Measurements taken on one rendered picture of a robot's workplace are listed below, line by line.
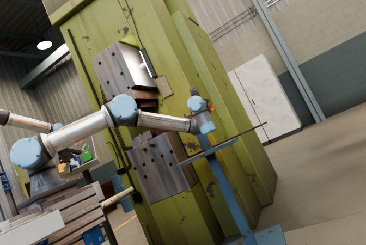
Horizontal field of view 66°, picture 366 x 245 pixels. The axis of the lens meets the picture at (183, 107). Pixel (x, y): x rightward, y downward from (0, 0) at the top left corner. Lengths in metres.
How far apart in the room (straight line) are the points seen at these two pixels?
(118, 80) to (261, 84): 5.34
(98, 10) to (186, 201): 1.80
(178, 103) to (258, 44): 5.99
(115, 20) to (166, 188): 1.48
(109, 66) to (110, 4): 0.59
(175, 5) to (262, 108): 4.68
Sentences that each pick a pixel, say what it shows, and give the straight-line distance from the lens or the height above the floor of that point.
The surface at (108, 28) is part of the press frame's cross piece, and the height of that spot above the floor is 1.98.
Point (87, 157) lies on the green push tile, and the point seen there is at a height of 1.00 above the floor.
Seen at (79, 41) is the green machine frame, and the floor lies 2.05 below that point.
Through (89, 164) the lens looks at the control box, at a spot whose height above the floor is 0.95.
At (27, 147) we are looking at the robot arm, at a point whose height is 1.00.
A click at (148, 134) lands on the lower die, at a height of 0.96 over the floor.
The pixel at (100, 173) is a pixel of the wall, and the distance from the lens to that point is 11.00.
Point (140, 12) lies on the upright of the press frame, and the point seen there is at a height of 1.93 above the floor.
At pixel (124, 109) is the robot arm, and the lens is 1.25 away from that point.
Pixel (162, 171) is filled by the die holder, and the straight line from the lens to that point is 2.17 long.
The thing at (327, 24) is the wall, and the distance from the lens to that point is 8.01.
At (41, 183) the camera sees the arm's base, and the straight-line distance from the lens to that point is 1.39.
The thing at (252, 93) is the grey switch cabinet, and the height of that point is 1.33.
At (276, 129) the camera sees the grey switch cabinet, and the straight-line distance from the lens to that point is 7.31.
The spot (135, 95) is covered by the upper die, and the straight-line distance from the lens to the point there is 2.30.
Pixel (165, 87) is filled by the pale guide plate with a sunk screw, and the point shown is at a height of 1.25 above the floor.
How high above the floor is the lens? 0.73
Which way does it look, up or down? 8 degrees up
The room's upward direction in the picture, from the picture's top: 25 degrees counter-clockwise
